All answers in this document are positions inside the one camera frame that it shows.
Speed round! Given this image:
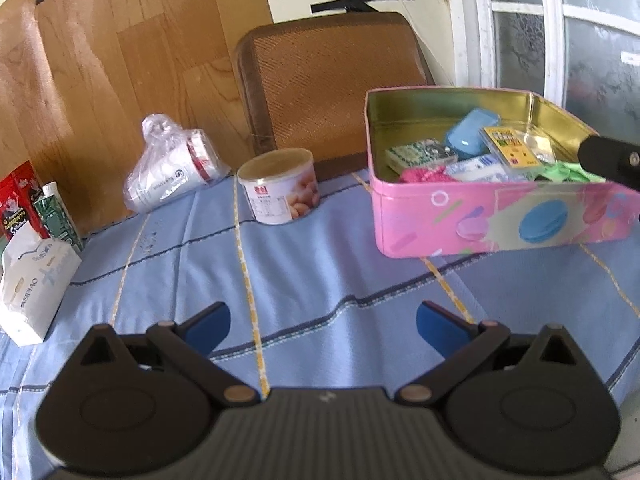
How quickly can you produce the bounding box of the pink tin box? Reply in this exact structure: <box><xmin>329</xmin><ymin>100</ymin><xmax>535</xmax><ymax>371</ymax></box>
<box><xmin>363</xmin><ymin>86</ymin><xmax>640</xmax><ymax>259</ymax></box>

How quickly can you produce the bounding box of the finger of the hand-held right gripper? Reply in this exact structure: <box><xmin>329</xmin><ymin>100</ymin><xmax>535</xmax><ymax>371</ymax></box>
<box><xmin>577</xmin><ymin>135</ymin><xmax>640</xmax><ymax>196</ymax></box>

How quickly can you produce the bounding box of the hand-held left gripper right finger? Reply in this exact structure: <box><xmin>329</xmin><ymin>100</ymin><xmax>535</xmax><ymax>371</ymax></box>
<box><xmin>395</xmin><ymin>300</ymin><xmax>576</xmax><ymax>406</ymax></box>

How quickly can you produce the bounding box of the blue plastic case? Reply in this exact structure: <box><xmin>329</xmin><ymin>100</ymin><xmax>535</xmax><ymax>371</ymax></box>
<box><xmin>444</xmin><ymin>108</ymin><xmax>501</xmax><ymax>157</ymax></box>

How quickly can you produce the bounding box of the yellow card pack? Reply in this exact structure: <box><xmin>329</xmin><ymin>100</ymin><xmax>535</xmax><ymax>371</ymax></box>
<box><xmin>479</xmin><ymin>126</ymin><xmax>543</xmax><ymax>168</ymax></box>

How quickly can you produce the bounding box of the brown chair back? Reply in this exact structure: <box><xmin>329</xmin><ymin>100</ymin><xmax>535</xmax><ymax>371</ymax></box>
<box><xmin>233</xmin><ymin>11</ymin><xmax>437</xmax><ymax>182</ymax></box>

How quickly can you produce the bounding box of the red snack packet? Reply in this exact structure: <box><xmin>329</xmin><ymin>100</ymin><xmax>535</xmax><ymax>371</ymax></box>
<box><xmin>0</xmin><ymin>160</ymin><xmax>52</xmax><ymax>244</ymax></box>

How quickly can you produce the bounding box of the white framed glass door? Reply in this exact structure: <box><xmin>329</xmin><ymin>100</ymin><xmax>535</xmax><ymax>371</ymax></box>
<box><xmin>441</xmin><ymin>0</ymin><xmax>640</xmax><ymax>136</ymax></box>

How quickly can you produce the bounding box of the plastic bag of paper cups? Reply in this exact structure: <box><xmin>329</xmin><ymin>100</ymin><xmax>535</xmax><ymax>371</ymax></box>
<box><xmin>123</xmin><ymin>113</ymin><xmax>232</xmax><ymax>214</ymax></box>

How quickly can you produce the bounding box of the white and blue packet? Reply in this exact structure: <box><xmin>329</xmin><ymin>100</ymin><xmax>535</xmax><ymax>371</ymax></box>
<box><xmin>444</xmin><ymin>154</ymin><xmax>521</xmax><ymax>182</ymax></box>

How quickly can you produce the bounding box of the blue checked tablecloth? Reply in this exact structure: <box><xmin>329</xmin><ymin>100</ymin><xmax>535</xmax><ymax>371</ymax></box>
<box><xmin>0</xmin><ymin>167</ymin><xmax>640</xmax><ymax>480</ymax></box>

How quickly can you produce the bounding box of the white tissue pack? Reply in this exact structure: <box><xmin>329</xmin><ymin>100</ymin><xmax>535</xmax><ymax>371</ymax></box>
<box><xmin>0</xmin><ymin>233</ymin><xmax>83</xmax><ymax>347</ymax></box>

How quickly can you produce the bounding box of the green wrapper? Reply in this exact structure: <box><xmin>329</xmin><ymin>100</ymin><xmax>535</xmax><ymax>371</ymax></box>
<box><xmin>531</xmin><ymin>161</ymin><xmax>608</xmax><ymax>183</ymax></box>

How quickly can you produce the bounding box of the pink knitted soft toy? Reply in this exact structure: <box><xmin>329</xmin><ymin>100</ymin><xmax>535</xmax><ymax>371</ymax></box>
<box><xmin>399</xmin><ymin>165</ymin><xmax>453</xmax><ymax>184</ymax></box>

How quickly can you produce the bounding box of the white cable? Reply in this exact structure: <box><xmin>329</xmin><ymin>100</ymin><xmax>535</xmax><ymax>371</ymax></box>
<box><xmin>369</xmin><ymin>0</ymin><xmax>457</xmax><ymax>86</ymax></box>

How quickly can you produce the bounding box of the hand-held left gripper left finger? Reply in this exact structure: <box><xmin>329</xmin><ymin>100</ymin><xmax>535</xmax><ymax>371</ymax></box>
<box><xmin>80</xmin><ymin>301</ymin><xmax>261</xmax><ymax>407</ymax></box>

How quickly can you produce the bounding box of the green patterned card box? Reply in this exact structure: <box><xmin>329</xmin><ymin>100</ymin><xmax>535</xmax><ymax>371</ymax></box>
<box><xmin>385</xmin><ymin>139</ymin><xmax>458</xmax><ymax>173</ymax></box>

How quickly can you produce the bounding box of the white food can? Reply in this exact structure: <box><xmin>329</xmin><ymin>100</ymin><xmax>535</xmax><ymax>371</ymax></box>
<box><xmin>236</xmin><ymin>148</ymin><xmax>321</xmax><ymax>226</ymax></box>

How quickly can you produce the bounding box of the green drink carton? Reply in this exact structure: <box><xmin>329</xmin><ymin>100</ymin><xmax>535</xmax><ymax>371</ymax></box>
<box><xmin>33</xmin><ymin>182</ymin><xmax>84</xmax><ymax>254</ymax></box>

